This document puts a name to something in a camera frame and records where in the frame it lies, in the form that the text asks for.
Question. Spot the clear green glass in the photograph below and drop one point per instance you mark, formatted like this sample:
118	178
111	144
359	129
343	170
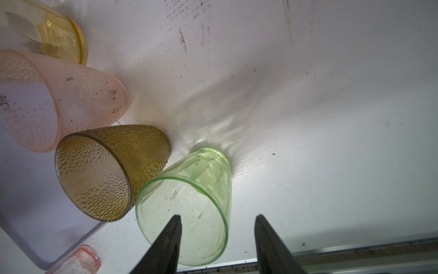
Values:
198	188

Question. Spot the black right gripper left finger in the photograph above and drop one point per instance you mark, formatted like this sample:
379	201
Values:
162	256

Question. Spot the aluminium mounting rail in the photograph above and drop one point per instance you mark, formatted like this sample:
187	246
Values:
419	256

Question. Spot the yellow clear glass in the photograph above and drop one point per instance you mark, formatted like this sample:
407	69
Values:
37	28

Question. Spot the lilac plastic tray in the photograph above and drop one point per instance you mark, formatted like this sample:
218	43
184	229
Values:
35	211

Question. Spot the pink frosted glass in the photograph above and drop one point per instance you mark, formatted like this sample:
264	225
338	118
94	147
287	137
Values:
61	99

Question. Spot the brown textured short glass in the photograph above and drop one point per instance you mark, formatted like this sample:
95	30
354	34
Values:
103	170

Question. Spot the pink clear glass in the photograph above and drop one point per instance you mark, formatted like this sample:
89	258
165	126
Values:
82	261

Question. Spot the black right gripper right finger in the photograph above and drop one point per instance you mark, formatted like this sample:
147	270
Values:
272	254

